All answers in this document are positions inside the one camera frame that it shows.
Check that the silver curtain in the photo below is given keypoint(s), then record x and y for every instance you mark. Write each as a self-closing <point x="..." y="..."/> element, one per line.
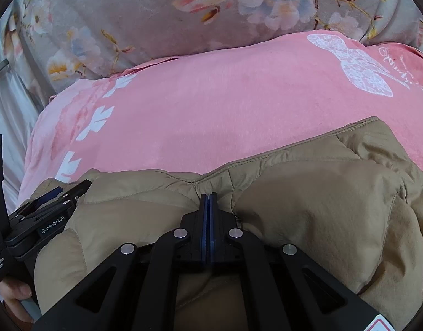
<point x="8" y="117"/>

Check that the grey floral blanket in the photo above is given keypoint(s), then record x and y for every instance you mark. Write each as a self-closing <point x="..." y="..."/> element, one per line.
<point x="111" y="13"/>

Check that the person's left hand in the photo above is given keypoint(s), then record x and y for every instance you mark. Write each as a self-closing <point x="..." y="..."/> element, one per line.
<point x="14" y="289"/>

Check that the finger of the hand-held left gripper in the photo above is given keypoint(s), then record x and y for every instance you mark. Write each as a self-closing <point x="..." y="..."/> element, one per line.
<point x="78" y="188"/>
<point x="47" y="196"/>

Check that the pink printed blanket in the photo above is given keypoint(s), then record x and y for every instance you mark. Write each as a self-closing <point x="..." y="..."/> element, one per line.
<point x="214" y="110"/>

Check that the tan quilted jacket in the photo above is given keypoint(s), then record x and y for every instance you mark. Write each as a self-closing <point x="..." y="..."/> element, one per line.
<point x="318" y="196"/>

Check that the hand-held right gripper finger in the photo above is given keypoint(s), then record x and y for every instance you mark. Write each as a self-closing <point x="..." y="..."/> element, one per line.
<point x="211" y="220"/>
<point x="204" y="220"/>

